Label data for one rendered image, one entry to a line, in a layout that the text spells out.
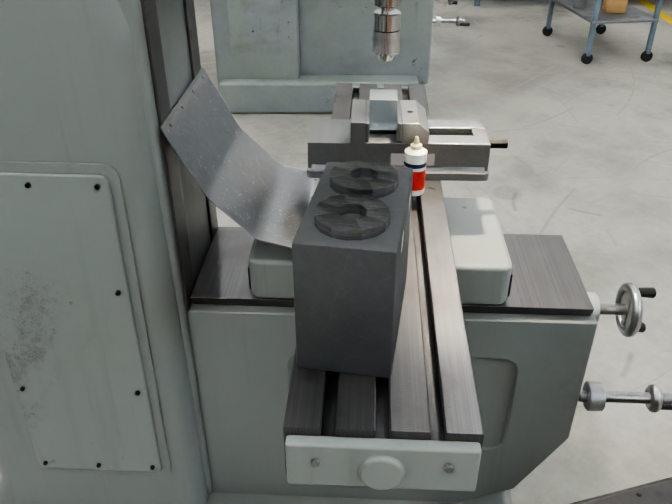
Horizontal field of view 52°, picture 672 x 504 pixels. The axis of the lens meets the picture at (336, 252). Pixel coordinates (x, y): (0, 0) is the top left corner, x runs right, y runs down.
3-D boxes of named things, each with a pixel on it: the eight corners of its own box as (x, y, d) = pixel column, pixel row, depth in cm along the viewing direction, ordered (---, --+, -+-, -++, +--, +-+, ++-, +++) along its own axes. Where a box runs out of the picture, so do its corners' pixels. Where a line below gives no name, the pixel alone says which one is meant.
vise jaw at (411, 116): (424, 118, 140) (425, 100, 138) (428, 143, 129) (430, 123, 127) (394, 118, 140) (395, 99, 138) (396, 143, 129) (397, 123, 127)
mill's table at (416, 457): (423, 110, 185) (425, 81, 180) (481, 496, 80) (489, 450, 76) (337, 108, 186) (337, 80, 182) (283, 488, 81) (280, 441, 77)
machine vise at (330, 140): (478, 149, 144) (484, 98, 138) (489, 181, 131) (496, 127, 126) (311, 146, 145) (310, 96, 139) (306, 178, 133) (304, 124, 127)
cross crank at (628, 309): (634, 315, 155) (646, 271, 148) (651, 349, 145) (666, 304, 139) (562, 313, 156) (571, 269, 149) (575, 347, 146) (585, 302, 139)
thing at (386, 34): (386, 47, 123) (387, 12, 120) (404, 53, 120) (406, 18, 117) (366, 52, 121) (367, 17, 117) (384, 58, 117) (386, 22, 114)
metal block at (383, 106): (395, 118, 137) (396, 89, 133) (396, 130, 132) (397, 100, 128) (369, 118, 137) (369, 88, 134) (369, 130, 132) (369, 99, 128)
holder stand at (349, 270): (407, 279, 104) (414, 158, 93) (391, 379, 86) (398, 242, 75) (328, 272, 106) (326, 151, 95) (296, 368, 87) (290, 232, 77)
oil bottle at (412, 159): (423, 187, 130) (427, 132, 124) (424, 197, 126) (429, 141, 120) (402, 186, 130) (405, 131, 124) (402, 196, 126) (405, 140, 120)
